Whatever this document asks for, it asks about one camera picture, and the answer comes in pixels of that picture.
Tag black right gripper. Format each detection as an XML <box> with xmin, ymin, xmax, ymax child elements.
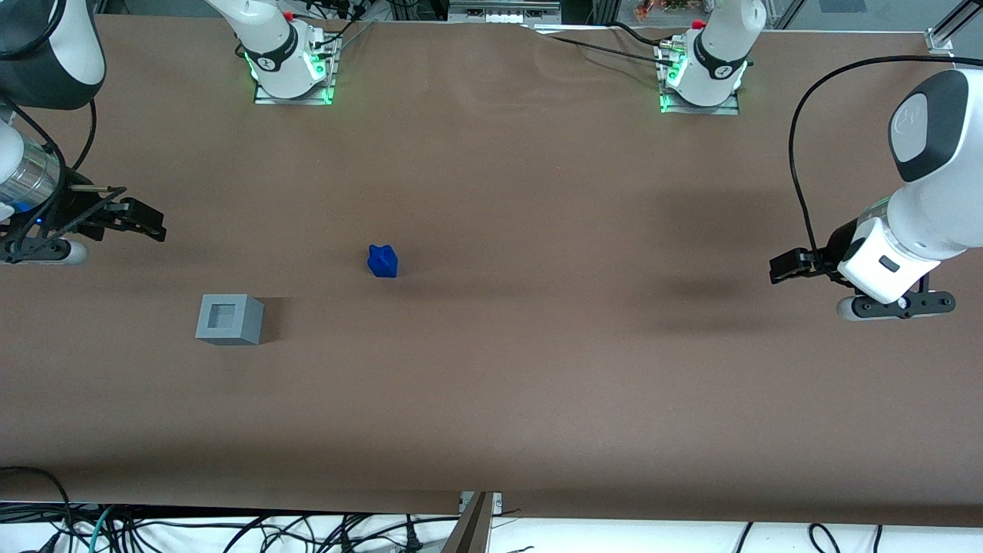
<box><xmin>0</xmin><ymin>192</ymin><xmax>167</xmax><ymax>260</ymax></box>

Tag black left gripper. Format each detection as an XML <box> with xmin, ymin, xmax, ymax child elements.
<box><xmin>770</xmin><ymin>217</ymin><xmax>878</xmax><ymax>286</ymax></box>

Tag blue plastic part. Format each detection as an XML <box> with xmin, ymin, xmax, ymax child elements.
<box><xmin>367</xmin><ymin>244</ymin><xmax>399</xmax><ymax>279</ymax></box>

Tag gray cube base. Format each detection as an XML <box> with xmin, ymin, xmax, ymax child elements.
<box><xmin>195</xmin><ymin>293</ymin><xmax>266</xmax><ymax>346</ymax></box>

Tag brown table mat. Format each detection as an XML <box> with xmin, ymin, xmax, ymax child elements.
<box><xmin>0</xmin><ymin>14</ymin><xmax>983</xmax><ymax>528</ymax></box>

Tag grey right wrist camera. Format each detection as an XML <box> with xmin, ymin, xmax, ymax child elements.
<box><xmin>0</xmin><ymin>238</ymin><xmax>90</xmax><ymax>267</ymax></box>

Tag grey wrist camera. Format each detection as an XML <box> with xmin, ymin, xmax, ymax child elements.
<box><xmin>0</xmin><ymin>238</ymin><xmax>90</xmax><ymax>267</ymax></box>
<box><xmin>836</xmin><ymin>290</ymin><xmax>957</xmax><ymax>322</ymax></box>

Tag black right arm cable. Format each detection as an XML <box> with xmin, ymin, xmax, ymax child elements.
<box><xmin>0</xmin><ymin>98</ymin><xmax>99</xmax><ymax>239</ymax></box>

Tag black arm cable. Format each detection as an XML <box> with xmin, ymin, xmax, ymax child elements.
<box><xmin>789</xmin><ymin>55</ymin><xmax>955</xmax><ymax>266</ymax></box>
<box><xmin>0</xmin><ymin>98</ymin><xmax>99</xmax><ymax>239</ymax></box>

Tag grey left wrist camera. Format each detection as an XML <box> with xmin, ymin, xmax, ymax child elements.
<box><xmin>836</xmin><ymin>290</ymin><xmax>957</xmax><ymax>322</ymax></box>

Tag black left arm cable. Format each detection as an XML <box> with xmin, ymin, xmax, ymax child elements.
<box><xmin>789</xmin><ymin>55</ymin><xmax>955</xmax><ymax>266</ymax></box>

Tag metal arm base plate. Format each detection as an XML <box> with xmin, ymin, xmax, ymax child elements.
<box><xmin>253</xmin><ymin>32</ymin><xmax>339</xmax><ymax>106</ymax></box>
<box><xmin>657</xmin><ymin>40</ymin><xmax>741</xmax><ymax>117</ymax></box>

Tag black looping floor cable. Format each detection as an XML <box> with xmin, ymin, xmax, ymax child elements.
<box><xmin>0</xmin><ymin>465</ymin><xmax>76</xmax><ymax>553</ymax></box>

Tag black base power cable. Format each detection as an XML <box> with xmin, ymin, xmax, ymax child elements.
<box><xmin>530</xmin><ymin>21</ymin><xmax>678</xmax><ymax>68</ymax></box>

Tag teal floor cable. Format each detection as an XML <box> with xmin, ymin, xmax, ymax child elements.
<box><xmin>86</xmin><ymin>505</ymin><xmax>117</xmax><ymax>553</ymax></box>

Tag aluminium frame profile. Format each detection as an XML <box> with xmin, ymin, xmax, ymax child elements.
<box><xmin>448</xmin><ymin>0</ymin><xmax>562</xmax><ymax>25</ymax></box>

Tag dark table post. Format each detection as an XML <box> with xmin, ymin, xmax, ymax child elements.
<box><xmin>441</xmin><ymin>492</ymin><xmax>494</xmax><ymax>553</ymax></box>

